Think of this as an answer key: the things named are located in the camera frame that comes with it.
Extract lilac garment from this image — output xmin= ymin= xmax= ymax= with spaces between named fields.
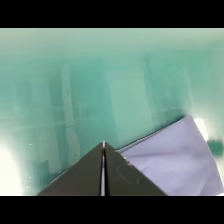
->
xmin=117 ymin=114 xmax=224 ymax=197

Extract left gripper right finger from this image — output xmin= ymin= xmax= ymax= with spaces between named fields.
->
xmin=103 ymin=141 xmax=168 ymax=197

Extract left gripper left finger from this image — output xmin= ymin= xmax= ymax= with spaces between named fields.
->
xmin=37 ymin=141 xmax=105 ymax=197

